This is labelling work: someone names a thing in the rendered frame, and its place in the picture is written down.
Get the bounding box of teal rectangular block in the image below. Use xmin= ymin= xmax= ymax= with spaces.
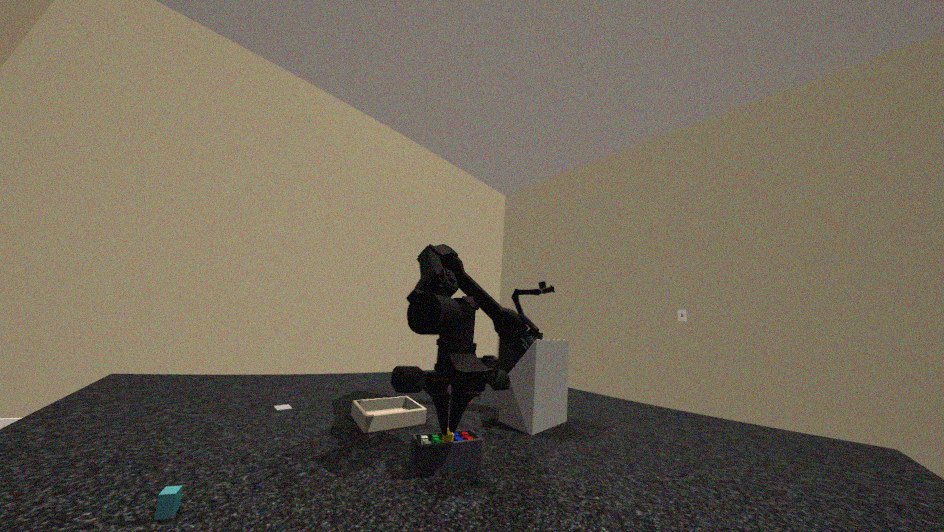
xmin=154 ymin=485 xmax=183 ymax=520

